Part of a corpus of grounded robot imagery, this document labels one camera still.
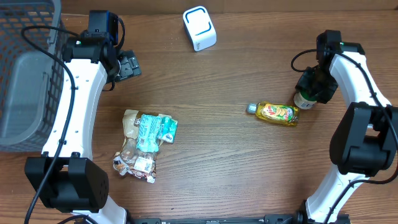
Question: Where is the dark grey plastic basket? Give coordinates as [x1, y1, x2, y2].
[1, 0, 68, 152]

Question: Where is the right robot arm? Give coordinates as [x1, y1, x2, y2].
[291, 30, 397, 223]

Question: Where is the white barcode scanner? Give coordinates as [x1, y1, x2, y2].
[182, 6, 217, 52]

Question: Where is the teal wet wipes pack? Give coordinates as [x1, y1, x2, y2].
[136, 114, 162, 152]

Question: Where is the teal tissue pack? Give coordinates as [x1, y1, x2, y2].
[157, 116, 178, 143]

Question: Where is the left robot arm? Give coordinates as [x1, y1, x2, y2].
[24, 10, 141, 223]

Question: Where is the green lidded cup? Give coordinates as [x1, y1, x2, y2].
[294, 92, 316, 110]

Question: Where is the beige brown snack bag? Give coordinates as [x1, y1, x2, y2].
[113, 110, 163, 184]

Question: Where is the yellow drink bottle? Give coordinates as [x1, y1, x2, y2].
[246, 101, 300, 126]

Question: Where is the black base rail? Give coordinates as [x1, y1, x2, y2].
[130, 213, 352, 224]

